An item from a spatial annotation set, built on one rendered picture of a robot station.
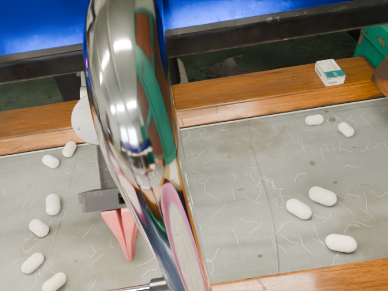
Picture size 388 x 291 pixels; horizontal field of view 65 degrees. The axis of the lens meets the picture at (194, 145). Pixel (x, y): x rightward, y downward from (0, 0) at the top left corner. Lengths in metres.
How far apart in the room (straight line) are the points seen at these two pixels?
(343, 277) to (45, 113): 0.60
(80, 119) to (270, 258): 0.30
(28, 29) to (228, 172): 0.38
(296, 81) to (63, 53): 0.52
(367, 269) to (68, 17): 0.40
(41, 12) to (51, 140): 0.45
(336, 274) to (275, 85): 0.37
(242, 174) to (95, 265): 0.26
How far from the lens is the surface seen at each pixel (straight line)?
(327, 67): 0.68
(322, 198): 0.48
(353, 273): 0.43
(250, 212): 0.48
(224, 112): 0.60
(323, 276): 0.42
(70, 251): 0.51
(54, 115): 0.69
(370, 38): 0.76
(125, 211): 0.41
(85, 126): 0.35
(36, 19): 0.23
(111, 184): 0.42
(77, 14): 0.22
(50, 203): 0.54
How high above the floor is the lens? 1.15
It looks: 47 degrees down
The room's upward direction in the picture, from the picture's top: 9 degrees counter-clockwise
